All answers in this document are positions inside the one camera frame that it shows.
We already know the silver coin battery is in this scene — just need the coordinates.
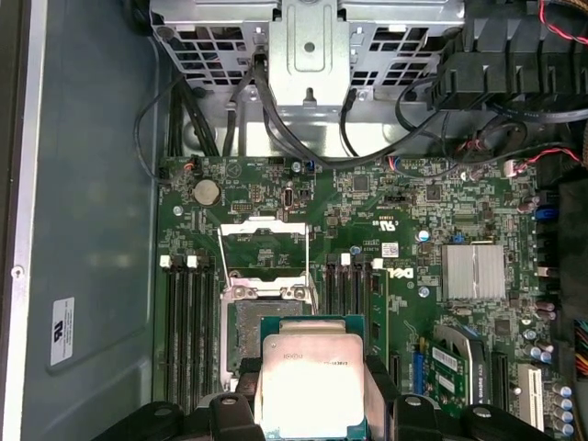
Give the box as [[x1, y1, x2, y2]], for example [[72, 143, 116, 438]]
[[192, 177, 223, 208]]

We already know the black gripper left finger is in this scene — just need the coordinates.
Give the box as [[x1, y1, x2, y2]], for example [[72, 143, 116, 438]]
[[94, 356, 266, 441]]

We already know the black data wire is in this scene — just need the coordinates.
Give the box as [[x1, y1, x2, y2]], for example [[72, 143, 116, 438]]
[[251, 52, 460, 172]]

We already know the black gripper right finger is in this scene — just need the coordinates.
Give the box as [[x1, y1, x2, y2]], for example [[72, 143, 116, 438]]
[[365, 355, 558, 441]]

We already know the silver chipset heatsink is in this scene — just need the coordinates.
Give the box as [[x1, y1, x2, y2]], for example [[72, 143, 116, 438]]
[[440, 243, 507, 302]]

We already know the white label sticker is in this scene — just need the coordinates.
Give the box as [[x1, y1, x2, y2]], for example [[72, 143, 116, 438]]
[[50, 297, 76, 368]]

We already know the white expansion slot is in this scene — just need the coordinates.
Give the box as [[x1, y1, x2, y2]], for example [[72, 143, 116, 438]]
[[516, 362, 546, 431]]

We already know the black PC case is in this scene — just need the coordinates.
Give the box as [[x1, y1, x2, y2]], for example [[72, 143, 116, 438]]
[[0, 0, 588, 441]]

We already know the black graphics card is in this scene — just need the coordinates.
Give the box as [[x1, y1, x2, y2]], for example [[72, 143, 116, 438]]
[[426, 323, 495, 414]]

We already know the metal locking lever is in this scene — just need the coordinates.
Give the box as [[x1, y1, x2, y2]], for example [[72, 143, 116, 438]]
[[303, 270, 321, 325]]

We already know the metal socket cover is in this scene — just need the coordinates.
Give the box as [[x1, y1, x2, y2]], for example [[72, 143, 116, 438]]
[[217, 216, 314, 300]]

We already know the silver disk bay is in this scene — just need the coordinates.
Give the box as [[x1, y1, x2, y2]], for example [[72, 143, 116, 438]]
[[149, 0, 465, 121]]

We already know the CPU with silver top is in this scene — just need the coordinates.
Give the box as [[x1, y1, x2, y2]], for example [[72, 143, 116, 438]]
[[254, 314, 371, 440]]

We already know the CPU socket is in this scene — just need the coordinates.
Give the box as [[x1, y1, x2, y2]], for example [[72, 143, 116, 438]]
[[220, 293, 322, 396]]

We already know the green motherboard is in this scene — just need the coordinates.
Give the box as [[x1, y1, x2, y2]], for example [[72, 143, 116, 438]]
[[155, 153, 575, 441]]

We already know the black RAM slot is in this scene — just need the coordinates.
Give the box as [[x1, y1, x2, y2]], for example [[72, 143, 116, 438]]
[[326, 252, 341, 318], [161, 254, 180, 414], [176, 256, 192, 413], [201, 256, 219, 401], [353, 252, 369, 318], [340, 252, 355, 318], [186, 254, 205, 410]]

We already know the black fan housing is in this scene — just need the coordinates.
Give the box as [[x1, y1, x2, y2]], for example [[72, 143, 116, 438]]
[[434, 0, 588, 123]]

